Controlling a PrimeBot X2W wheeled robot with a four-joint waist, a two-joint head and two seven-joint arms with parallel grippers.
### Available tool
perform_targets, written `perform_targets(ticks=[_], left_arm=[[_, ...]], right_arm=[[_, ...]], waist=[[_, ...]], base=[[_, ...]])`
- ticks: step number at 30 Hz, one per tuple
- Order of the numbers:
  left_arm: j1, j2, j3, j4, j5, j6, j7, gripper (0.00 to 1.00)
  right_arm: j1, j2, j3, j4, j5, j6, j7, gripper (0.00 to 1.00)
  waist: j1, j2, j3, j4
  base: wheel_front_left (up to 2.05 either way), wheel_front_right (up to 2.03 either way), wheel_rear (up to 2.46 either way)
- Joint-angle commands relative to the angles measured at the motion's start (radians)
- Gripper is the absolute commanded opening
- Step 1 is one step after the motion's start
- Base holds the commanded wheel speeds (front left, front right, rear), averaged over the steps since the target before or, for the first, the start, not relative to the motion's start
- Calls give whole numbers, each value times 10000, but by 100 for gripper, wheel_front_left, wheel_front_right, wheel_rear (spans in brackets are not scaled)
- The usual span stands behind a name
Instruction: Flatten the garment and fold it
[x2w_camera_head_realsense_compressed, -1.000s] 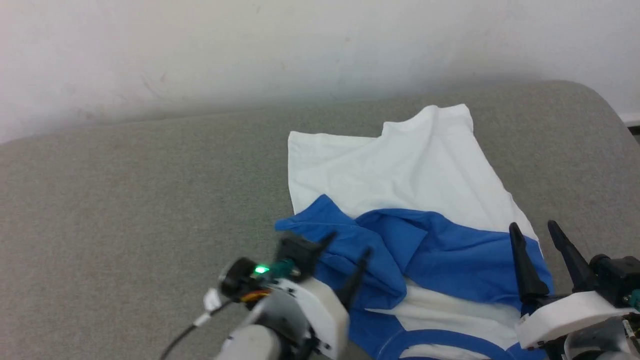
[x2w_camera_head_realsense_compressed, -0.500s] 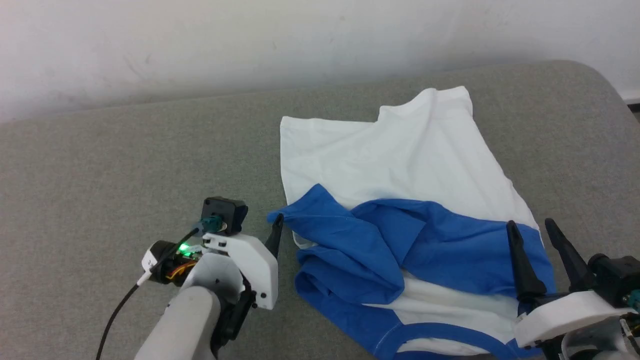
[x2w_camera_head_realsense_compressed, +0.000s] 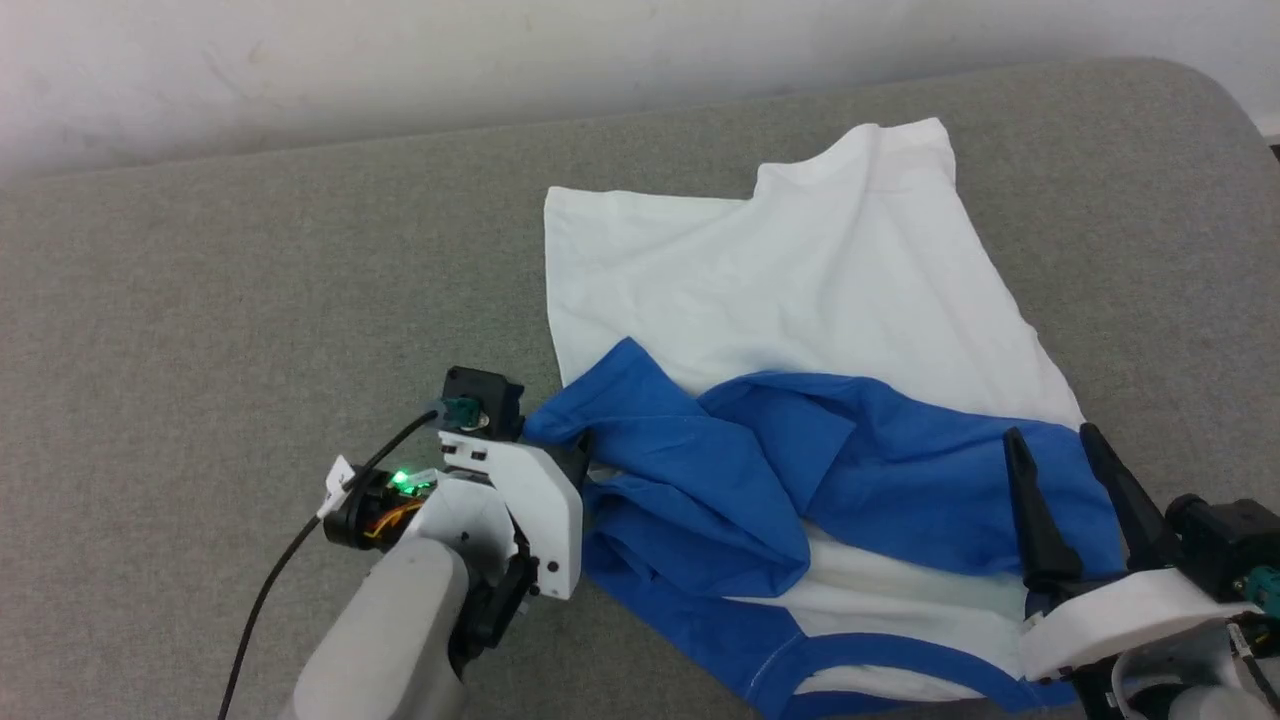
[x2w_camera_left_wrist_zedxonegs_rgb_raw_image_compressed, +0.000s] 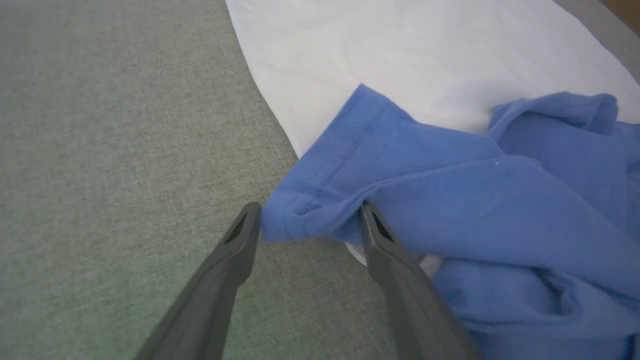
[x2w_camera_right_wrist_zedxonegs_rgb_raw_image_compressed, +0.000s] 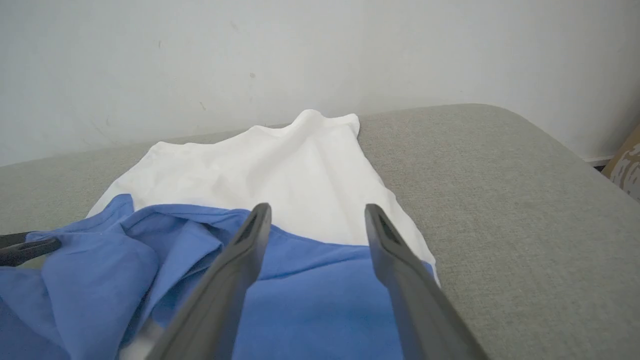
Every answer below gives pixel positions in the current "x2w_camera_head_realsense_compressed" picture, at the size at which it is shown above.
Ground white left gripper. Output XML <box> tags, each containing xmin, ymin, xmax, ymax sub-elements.
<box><xmin>437</xmin><ymin>429</ymin><xmax>603</xmax><ymax>602</ymax></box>

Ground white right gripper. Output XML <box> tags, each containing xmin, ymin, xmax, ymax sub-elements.
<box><xmin>1002</xmin><ymin>422</ymin><xmax>1263</xmax><ymax>684</ymax></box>

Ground blue and white shirt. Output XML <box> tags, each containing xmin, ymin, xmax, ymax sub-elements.
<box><xmin>522</xmin><ymin>117</ymin><xmax>1127</xmax><ymax>720</ymax></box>

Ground white cable label tag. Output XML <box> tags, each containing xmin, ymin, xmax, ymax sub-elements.
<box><xmin>317</xmin><ymin>455</ymin><xmax>358</xmax><ymax>518</ymax></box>

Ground thin black cable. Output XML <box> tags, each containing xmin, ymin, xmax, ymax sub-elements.
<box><xmin>217</xmin><ymin>408</ymin><xmax>443</xmax><ymax>720</ymax></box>

